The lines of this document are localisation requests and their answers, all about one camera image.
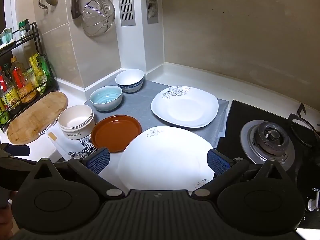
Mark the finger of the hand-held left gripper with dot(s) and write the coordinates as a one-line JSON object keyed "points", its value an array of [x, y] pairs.
{"points": [[17, 150]]}

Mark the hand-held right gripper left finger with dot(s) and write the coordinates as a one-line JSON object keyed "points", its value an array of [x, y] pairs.
{"points": [[98, 161]]}

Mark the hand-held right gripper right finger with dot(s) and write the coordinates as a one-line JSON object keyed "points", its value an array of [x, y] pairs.
{"points": [[217, 163]]}

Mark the large white square plate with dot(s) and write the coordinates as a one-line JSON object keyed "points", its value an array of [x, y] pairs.
{"points": [[162, 160]]}

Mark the white bowl blue pattern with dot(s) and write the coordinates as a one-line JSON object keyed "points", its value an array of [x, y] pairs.
{"points": [[130, 78]]}

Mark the black white patterned cloth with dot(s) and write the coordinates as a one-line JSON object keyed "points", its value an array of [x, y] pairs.
{"points": [[80, 150]]}

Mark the brown round plate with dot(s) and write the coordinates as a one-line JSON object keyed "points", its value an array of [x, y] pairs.
{"points": [[115, 132]]}

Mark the wooden cutting board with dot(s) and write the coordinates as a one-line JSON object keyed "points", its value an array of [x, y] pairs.
{"points": [[32, 120]]}

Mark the wooden tipped utensil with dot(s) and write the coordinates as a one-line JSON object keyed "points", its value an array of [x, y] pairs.
{"points": [[52, 136]]}

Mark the cream pot with print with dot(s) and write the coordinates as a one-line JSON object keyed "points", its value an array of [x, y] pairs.
{"points": [[75, 120]]}

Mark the black glass gas stove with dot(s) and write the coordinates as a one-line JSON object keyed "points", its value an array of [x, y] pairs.
{"points": [[235, 115]]}

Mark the sauce bottle red cap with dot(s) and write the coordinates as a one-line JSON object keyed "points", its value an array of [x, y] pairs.
{"points": [[8, 95]]}

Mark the gas burner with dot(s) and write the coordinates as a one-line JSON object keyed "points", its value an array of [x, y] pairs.
{"points": [[272, 135]]}

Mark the white plate grey flower print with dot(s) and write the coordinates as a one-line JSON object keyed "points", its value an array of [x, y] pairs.
{"points": [[185, 110]]}

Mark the light blue ribbed bowl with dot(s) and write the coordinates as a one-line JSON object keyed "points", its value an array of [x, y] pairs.
{"points": [[106, 97]]}

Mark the oil bottle red label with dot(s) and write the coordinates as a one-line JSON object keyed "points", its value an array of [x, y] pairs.
{"points": [[23, 85]]}

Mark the grey counter mat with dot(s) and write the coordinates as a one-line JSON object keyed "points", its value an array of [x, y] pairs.
{"points": [[140, 105]]}

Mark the yellow green seasoning packets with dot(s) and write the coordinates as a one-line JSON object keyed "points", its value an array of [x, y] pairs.
{"points": [[38, 70]]}

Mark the black pan support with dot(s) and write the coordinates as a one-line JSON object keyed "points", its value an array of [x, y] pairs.
{"points": [[300, 117]]}

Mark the stove knob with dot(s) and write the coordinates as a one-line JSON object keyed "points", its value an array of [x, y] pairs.
{"points": [[312, 204]]}

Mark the green capped spice jar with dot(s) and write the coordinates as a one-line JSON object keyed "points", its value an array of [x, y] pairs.
{"points": [[23, 30]]}

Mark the kitchen cleaver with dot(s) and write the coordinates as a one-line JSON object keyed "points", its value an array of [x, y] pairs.
{"points": [[75, 2]]}

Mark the wide grey vent grille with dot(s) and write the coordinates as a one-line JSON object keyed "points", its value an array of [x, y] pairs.
{"points": [[126, 2]]}

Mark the narrow grey vent grille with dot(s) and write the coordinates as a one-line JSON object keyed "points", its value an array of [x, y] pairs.
{"points": [[152, 2]]}

